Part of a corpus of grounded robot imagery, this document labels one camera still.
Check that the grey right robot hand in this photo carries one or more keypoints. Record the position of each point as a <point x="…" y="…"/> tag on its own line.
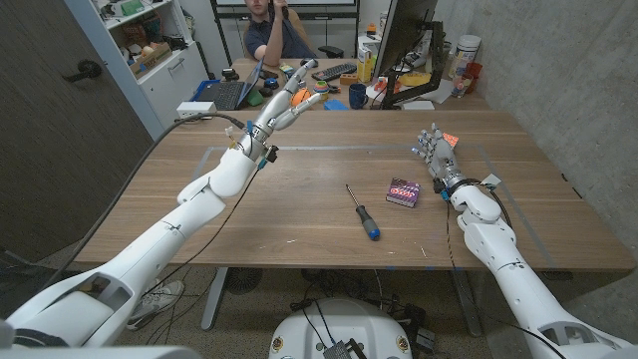
<point x="441" y="157"/>

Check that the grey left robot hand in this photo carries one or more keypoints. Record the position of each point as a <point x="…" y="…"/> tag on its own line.
<point x="271" y="117"/>

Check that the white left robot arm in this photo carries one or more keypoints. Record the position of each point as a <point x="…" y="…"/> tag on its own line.
<point x="159" y="244"/>

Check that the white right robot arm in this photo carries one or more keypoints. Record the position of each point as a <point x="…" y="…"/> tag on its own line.
<point x="518" y="284"/>

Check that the purple case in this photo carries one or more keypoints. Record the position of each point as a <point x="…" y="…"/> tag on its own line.
<point x="404" y="192"/>

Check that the green round object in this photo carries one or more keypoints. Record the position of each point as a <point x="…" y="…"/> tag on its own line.
<point x="255" y="98"/>

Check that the blue black button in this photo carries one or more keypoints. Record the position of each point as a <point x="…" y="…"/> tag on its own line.
<point x="271" y="83"/>

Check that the open dark laptop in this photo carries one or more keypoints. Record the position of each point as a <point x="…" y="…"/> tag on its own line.
<point x="229" y="92"/>

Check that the blue toy box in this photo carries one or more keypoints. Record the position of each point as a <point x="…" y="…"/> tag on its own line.
<point x="285" y="69"/>

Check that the colourful stacking cups toy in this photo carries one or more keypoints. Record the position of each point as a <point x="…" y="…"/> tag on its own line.
<point x="322" y="86"/>

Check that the blue flat box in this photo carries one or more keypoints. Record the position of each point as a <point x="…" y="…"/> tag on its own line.
<point x="336" y="105"/>

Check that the black computer mouse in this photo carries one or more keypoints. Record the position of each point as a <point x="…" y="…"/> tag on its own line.
<point x="309" y="62"/>

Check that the clear drinking glass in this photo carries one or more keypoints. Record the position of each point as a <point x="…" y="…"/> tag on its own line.
<point x="459" y="86"/>

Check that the white power box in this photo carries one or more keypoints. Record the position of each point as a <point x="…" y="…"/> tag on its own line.
<point x="196" y="108"/>

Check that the black keyboard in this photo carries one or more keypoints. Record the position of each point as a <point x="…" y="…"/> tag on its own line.
<point x="335" y="71"/>

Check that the person in dark polo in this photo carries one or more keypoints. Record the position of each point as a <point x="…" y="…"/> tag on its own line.
<point x="274" y="37"/>

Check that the yellow bowl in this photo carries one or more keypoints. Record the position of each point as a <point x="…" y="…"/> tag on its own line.
<point x="414" y="79"/>

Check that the orange block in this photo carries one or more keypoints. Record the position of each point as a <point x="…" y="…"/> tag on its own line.
<point x="349" y="79"/>

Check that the dark blue mug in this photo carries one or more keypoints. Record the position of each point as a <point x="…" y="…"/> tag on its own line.
<point x="357" y="96"/>

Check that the red cup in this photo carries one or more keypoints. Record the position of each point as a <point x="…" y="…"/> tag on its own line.
<point x="474" y="75"/>

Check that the yellow carton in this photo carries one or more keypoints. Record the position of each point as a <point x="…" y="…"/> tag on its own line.
<point x="365" y="65"/>

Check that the white canister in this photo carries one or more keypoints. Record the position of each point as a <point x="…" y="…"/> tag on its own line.
<point x="466" y="52"/>

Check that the white shelf cabinet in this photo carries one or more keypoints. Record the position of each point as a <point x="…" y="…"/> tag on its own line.
<point x="164" y="85"/>

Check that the black computer monitor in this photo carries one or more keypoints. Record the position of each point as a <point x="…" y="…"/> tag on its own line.
<point x="404" y="30"/>

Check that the cardboard box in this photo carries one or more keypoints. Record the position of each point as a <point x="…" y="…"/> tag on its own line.
<point x="149" y="61"/>

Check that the grey table leg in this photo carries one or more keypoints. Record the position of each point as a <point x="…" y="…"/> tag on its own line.
<point x="214" y="299"/>
<point x="467" y="304"/>

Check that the black round floor fan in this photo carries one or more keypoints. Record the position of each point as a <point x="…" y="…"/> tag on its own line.
<point x="243" y="280"/>

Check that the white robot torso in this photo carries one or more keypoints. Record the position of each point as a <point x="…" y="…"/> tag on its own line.
<point x="339" y="324"/>

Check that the grey sneaker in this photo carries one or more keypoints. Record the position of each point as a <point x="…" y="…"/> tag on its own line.
<point x="157" y="301"/>

